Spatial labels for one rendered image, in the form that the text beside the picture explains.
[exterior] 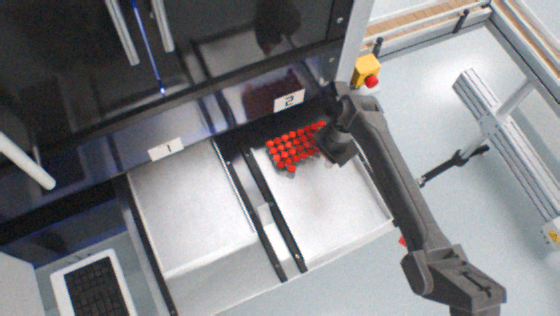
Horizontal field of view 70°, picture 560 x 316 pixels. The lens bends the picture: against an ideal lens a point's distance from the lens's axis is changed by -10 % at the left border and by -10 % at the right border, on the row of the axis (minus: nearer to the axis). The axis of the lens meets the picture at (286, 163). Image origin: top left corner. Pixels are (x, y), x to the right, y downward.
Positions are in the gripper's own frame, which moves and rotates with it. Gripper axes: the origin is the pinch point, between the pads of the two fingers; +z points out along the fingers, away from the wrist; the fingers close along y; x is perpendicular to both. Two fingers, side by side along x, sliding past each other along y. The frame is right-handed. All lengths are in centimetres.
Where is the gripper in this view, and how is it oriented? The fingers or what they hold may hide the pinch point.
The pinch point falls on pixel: (330, 158)
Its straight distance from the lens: 111.4
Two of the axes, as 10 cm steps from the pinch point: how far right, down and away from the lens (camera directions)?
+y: -6.4, -7.2, 2.7
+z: -0.6, 4.0, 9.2
